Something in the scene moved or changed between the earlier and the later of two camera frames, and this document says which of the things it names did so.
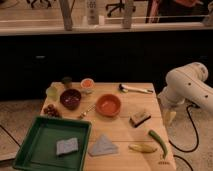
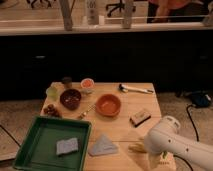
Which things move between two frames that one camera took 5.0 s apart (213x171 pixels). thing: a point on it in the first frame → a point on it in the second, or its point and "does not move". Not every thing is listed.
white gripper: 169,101 → 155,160
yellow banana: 143,148 does not move
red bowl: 108,105 does not move
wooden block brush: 137,118 does not move
